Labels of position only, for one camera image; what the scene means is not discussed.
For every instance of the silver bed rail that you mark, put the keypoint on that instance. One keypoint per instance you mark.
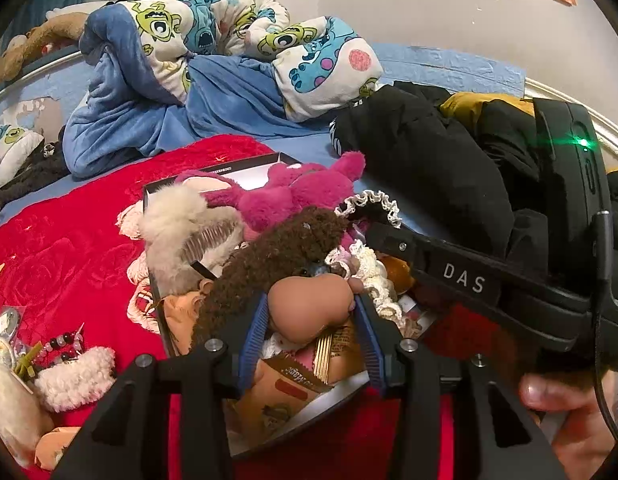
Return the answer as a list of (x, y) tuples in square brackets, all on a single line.
[(34, 72)]

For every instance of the cream crochet scrunchie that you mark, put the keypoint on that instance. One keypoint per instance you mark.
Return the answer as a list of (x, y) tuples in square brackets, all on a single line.
[(371, 265)]

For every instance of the white cloth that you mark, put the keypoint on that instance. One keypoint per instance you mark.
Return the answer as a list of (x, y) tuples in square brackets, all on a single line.
[(59, 12)]

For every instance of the black jacket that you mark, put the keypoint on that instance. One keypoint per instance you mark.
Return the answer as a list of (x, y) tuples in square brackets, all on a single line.
[(439, 160)]

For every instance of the silver metal clip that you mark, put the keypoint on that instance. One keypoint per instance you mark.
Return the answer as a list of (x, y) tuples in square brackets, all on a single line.
[(6, 320)]

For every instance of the cartoon monster printed blanket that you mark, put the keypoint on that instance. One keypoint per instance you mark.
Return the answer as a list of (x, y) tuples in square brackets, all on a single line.
[(214, 15)]

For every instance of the blue bed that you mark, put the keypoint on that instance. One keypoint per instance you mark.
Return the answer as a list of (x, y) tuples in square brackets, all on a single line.
[(439, 60)]

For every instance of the white fluffy scrunchie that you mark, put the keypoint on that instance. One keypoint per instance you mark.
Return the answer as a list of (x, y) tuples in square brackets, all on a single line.
[(74, 375)]

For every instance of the brown plush toy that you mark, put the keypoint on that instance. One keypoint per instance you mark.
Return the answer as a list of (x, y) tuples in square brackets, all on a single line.
[(49, 32)]

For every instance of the beige furry hair clip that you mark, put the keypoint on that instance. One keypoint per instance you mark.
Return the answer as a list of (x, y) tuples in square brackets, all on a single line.
[(164, 220)]

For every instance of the monster print pillow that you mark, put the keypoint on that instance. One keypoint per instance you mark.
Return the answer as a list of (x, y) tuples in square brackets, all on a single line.
[(14, 150)]

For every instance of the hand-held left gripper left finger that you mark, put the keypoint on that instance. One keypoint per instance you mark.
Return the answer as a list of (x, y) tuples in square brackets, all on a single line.
[(254, 340)]

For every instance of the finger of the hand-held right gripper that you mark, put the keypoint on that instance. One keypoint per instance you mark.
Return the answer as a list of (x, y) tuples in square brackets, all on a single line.
[(439, 267)]

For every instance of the black bag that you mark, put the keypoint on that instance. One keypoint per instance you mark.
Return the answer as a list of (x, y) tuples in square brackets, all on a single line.
[(39, 175)]

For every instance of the magenta plush bear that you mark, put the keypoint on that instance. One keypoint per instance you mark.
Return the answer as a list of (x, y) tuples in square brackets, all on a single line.
[(289, 195)]

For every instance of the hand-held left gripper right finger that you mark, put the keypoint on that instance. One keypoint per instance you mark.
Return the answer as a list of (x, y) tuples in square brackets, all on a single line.
[(368, 345)]

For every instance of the black white-lace scrunchie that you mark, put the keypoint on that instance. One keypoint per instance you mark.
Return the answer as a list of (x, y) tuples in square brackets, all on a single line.
[(365, 210)]

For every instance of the beige furry pompom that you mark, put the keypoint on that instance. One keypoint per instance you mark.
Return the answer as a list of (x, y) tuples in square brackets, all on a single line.
[(9, 410)]

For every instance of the person's right hand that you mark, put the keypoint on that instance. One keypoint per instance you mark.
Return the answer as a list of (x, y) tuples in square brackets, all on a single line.
[(574, 425)]

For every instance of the red plush blanket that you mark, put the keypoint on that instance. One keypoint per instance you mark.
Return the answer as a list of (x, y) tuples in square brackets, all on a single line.
[(64, 240)]

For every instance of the doll with brown curly hair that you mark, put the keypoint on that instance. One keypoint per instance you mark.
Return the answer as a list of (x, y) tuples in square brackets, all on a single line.
[(309, 305)]

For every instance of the orange plush piece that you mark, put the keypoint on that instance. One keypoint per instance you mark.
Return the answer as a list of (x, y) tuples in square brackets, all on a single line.
[(54, 442)]

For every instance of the black shallow box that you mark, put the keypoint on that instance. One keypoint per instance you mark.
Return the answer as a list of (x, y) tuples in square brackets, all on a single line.
[(251, 174)]

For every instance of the small brown bear charm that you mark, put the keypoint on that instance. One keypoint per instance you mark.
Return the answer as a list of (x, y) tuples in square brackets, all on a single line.
[(396, 270)]

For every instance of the orange snack packet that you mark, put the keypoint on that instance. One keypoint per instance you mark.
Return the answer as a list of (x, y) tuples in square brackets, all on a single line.
[(289, 390)]

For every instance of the mustard yellow garment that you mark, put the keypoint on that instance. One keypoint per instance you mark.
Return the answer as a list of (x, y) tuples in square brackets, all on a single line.
[(469, 102)]

